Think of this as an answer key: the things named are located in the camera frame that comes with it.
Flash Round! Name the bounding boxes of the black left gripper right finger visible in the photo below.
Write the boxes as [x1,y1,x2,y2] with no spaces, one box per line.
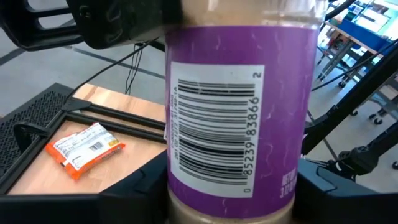
[292,158,398,224]

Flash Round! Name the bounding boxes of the purple label spice jar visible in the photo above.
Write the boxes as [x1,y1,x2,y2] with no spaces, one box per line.
[164,0,328,224]

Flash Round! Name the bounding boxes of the blue top work table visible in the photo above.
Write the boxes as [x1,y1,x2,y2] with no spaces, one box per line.
[317,0,398,91]

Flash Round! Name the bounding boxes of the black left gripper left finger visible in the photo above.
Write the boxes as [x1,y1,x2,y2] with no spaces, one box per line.
[0,151,170,224]

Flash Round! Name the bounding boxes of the black perforated case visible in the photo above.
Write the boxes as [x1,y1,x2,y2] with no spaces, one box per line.
[0,82,75,180]

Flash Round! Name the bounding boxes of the thin black cable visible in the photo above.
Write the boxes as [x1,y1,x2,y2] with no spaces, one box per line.
[63,39,160,100]

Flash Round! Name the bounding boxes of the orange white snack packet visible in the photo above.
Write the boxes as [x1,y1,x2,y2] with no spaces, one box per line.
[45,122,126,182]

